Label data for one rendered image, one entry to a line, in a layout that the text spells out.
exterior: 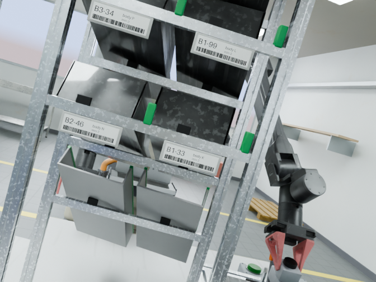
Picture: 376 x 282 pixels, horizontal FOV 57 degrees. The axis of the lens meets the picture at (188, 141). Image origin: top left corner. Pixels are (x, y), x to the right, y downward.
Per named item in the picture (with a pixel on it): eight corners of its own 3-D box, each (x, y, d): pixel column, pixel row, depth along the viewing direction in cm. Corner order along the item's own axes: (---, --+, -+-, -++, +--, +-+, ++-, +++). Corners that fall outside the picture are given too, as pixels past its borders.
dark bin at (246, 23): (177, 106, 80) (187, 80, 83) (231, 122, 79) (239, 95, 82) (174, 27, 54) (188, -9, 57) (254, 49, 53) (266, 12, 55)
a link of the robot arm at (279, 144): (261, 65, 113) (231, 60, 109) (269, 52, 108) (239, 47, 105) (297, 186, 91) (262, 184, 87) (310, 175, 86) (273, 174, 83)
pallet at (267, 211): (302, 231, 550) (304, 225, 549) (258, 221, 533) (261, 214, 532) (272, 207, 660) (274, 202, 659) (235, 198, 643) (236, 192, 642)
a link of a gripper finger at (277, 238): (306, 273, 72) (307, 230, 77) (274, 264, 72) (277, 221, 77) (291, 278, 78) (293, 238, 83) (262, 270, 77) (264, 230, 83)
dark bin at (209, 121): (158, 171, 82) (168, 143, 84) (210, 188, 81) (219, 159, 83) (146, 125, 56) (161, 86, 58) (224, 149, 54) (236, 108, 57)
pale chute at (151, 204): (135, 245, 85) (142, 230, 88) (186, 263, 84) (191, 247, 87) (136, 185, 64) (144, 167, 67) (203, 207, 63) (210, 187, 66)
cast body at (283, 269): (267, 275, 80) (277, 249, 78) (285, 280, 80) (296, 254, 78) (276, 301, 72) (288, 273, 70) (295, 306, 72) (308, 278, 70)
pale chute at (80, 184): (76, 230, 84) (84, 214, 87) (126, 248, 83) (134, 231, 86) (56, 163, 63) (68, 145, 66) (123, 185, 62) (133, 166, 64)
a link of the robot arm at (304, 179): (293, 167, 92) (265, 166, 89) (320, 147, 83) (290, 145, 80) (305, 211, 86) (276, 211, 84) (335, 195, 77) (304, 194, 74)
